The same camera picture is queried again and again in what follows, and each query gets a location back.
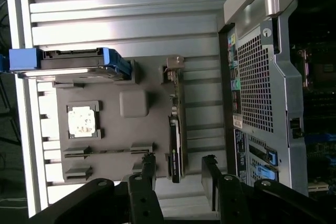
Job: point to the open PC case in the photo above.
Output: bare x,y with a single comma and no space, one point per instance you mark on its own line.
262,77

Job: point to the grey parts rack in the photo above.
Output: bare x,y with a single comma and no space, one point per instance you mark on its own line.
115,134

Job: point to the hard disk in blue carrier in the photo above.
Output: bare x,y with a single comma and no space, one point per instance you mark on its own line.
71,61

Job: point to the silver CPU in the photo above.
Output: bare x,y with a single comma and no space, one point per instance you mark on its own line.
81,121

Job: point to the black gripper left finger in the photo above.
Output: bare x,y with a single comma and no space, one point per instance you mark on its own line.
143,200

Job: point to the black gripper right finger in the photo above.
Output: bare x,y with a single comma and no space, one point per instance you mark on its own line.
228,203

